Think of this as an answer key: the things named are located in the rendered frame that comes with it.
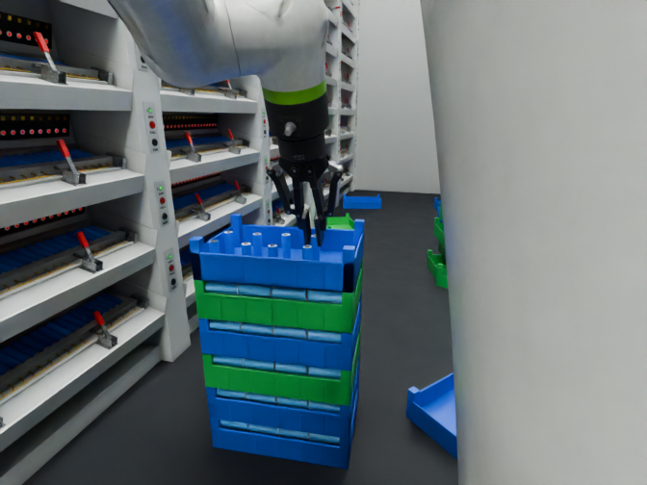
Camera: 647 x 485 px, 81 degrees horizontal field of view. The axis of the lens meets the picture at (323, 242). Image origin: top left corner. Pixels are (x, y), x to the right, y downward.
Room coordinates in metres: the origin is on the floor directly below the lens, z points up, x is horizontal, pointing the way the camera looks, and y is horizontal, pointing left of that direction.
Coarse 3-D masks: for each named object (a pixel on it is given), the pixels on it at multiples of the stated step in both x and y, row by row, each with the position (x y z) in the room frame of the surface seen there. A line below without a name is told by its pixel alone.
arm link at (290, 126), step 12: (324, 96) 0.58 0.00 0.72; (276, 108) 0.56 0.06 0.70; (288, 108) 0.55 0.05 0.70; (300, 108) 0.55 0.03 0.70; (312, 108) 0.56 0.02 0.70; (324, 108) 0.58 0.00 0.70; (276, 120) 0.57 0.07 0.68; (288, 120) 0.56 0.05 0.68; (300, 120) 0.56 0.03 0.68; (312, 120) 0.57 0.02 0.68; (324, 120) 0.59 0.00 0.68; (276, 132) 0.58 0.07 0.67; (288, 132) 0.55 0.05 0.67; (300, 132) 0.56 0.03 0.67; (312, 132) 0.57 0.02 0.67
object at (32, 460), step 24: (120, 360) 0.90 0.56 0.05; (144, 360) 0.91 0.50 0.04; (96, 384) 0.80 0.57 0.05; (120, 384) 0.82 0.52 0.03; (72, 408) 0.72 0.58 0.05; (96, 408) 0.75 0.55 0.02; (48, 432) 0.65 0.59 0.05; (72, 432) 0.68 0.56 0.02; (0, 456) 0.59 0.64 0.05; (24, 456) 0.59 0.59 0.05; (48, 456) 0.62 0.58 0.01; (0, 480) 0.54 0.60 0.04; (24, 480) 0.57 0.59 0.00
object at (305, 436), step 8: (224, 424) 0.66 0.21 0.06; (232, 424) 0.65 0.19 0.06; (240, 424) 0.65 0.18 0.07; (248, 424) 0.65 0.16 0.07; (256, 424) 0.65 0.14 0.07; (256, 432) 0.65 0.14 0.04; (264, 432) 0.65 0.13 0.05; (272, 432) 0.64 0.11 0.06; (280, 432) 0.63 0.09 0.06; (288, 432) 0.63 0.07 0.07; (296, 432) 0.63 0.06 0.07; (304, 432) 0.63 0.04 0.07; (304, 440) 0.63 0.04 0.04; (312, 440) 0.63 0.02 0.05; (320, 440) 0.62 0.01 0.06; (328, 440) 0.61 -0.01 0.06; (336, 440) 0.61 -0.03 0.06
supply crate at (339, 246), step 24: (240, 216) 0.84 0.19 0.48; (192, 240) 0.65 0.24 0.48; (240, 240) 0.83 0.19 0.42; (264, 240) 0.83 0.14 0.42; (336, 240) 0.80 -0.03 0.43; (360, 240) 0.73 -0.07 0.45; (192, 264) 0.66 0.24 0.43; (216, 264) 0.65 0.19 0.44; (240, 264) 0.64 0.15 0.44; (264, 264) 0.63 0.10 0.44; (288, 264) 0.62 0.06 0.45; (312, 264) 0.61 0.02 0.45; (336, 264) 0.60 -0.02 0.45; (360, 264) 0.73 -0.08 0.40; (312, 288) 0.61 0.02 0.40; (336, 288) 0.60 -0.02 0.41
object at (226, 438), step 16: (352, 416) 0.69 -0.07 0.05; (224, 432) 0.65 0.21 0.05; (240, 432) 0.64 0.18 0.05; (352, 432) 0.67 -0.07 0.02; (224, 448) 0.65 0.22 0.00; (240, 448) 0.64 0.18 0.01; (256, 448) 0.64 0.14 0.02; (272, 448) 0.63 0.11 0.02; (288, 448) 0.62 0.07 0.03; (304, 448) 0.62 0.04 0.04; (320, 448) 0.61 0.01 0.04; (336, 448) 0.60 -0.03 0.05; (320, 464) 0.61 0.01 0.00; (336, 464) 0.60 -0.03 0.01
